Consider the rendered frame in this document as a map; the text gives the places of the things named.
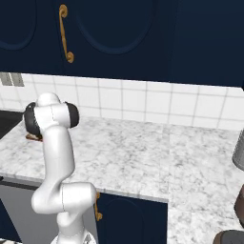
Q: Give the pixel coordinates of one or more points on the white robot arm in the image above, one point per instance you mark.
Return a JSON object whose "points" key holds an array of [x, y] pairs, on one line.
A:
{"points": [[58, 158]]}

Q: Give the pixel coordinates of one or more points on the brown wooden cutting board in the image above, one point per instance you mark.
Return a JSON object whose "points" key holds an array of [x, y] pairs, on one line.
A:
{"points": [[31, 137]]}

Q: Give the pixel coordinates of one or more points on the black hob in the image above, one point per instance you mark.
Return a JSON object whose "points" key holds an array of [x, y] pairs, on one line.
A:
{"points": [[8, 122]]}

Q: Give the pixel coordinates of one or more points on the dark brown rounded object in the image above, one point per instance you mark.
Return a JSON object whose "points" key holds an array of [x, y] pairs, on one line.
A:
{"points": [[240, 203]]}

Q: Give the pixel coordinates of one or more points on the grey cylindrical container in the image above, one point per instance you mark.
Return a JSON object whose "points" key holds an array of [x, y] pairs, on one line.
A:
{"points": [[239, 152]]}

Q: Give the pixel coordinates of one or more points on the dark grey rounded object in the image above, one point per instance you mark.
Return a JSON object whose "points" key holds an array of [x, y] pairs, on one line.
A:
{"points": [[230, 237]]}

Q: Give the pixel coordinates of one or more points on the navy cupboard door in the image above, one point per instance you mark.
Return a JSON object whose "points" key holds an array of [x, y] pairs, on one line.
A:
{"points": [[117, 35], [133, 222], [22, 35]]}

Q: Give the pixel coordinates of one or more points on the navy upper cupboard door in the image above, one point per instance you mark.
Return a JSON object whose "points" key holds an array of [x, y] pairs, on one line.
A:
{"points": [[117, 35], [22, 35]]}

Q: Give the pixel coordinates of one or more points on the grey wall outlet plate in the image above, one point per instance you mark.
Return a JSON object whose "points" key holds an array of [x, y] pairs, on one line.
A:
{"points": [[12, 79]]}

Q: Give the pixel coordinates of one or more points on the navy lower cupboard door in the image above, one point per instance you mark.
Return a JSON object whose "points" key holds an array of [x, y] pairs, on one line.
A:
{"points": [[133, 222]]}

